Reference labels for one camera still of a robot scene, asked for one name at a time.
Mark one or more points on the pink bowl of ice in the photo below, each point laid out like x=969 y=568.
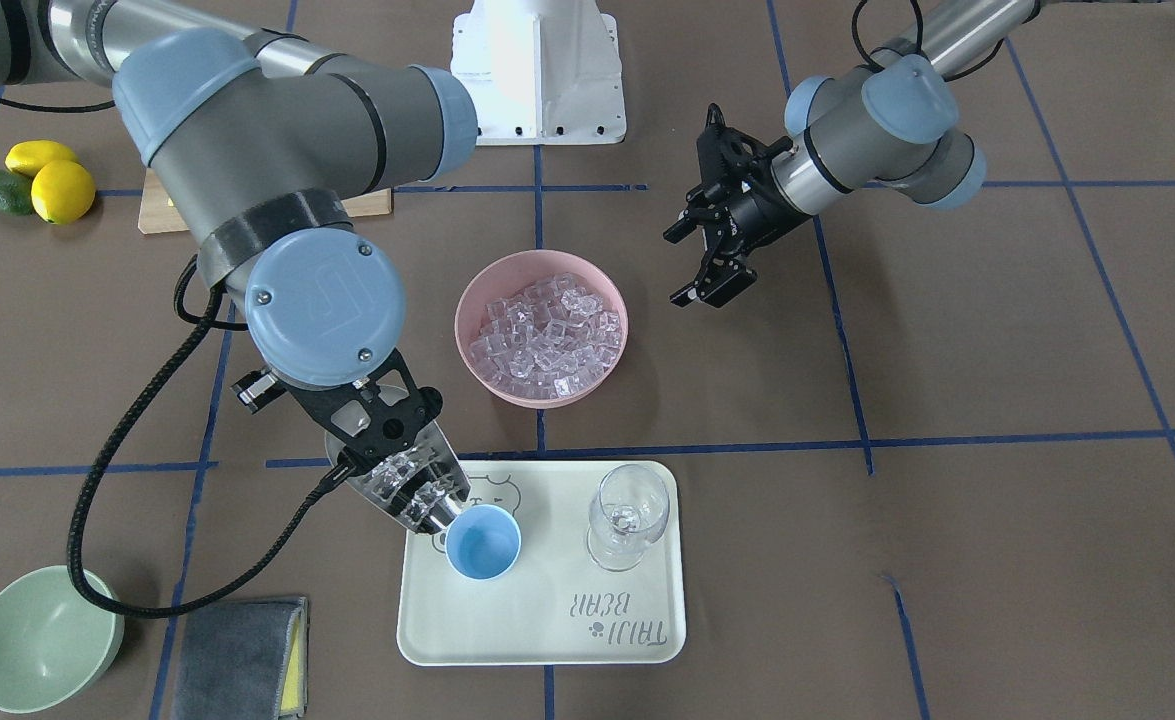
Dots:
x=541 y=328

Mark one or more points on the yellow lemon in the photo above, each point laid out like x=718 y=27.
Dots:
x=27 y=158
x=62 y=192

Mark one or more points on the blue plastic cup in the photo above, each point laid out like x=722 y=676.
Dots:
x=483 y=542

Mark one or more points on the wooden cutting board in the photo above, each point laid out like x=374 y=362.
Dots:
x=159 y=214

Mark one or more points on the green lime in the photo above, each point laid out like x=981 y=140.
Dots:
x=15 y=194

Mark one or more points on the clear wine glass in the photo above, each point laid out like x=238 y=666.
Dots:
x=628 y=514

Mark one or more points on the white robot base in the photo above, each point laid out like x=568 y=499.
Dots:
x=541 y=73

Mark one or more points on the grey folded cloth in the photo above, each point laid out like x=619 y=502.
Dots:
x=244 y=659

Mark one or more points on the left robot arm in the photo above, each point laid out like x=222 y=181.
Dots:
x=892 y=120

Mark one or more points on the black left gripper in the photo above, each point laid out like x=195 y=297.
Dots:
x=759 y=217

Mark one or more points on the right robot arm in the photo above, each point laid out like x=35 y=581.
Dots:
x=259 y=137

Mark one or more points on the green bowl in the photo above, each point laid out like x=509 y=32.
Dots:
x=53 y=642

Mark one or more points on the cream serving tray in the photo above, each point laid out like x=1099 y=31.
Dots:
x=554 y=606

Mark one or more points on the metal ice scoop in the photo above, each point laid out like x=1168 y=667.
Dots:
x=423 y=488

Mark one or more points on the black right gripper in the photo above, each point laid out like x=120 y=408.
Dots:
x=450 y=470

